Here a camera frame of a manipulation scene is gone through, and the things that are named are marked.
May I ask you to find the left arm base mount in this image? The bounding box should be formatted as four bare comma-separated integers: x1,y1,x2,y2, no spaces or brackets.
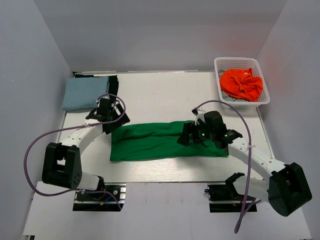
72,183,127,212

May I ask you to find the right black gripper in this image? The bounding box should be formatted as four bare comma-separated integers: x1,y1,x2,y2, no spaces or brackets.
177,119,216,147

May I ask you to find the folded black t shirt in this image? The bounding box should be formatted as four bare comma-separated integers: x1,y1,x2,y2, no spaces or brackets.
74,73,119,96

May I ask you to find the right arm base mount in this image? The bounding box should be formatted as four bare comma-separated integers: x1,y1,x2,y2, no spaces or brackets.
204,172,268,213

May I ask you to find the folded light blue t shirt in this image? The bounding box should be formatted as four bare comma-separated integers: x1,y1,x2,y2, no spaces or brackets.
62,76,109,111

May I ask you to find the grey garment in basket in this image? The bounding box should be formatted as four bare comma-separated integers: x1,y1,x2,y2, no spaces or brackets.
217,69,246,102

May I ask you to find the white plastic basket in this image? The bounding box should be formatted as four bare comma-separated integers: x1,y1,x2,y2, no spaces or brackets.
214,57,270,109

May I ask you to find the green t shirt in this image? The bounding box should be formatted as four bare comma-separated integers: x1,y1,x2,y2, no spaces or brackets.
109,120,228,162

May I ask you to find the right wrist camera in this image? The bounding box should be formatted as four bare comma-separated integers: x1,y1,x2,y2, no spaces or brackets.
191,107,206,125

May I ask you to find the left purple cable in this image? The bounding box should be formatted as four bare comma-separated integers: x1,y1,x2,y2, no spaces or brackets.
23,93,127,211

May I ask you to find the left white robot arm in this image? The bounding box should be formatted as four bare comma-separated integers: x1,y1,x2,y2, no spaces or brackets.
42,97,130,200

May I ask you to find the orange t shirt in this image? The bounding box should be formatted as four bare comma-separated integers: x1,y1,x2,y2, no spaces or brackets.
219,68,263,102

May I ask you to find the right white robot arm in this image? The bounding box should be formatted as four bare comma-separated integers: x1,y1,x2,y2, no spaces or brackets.
177,109,312,217

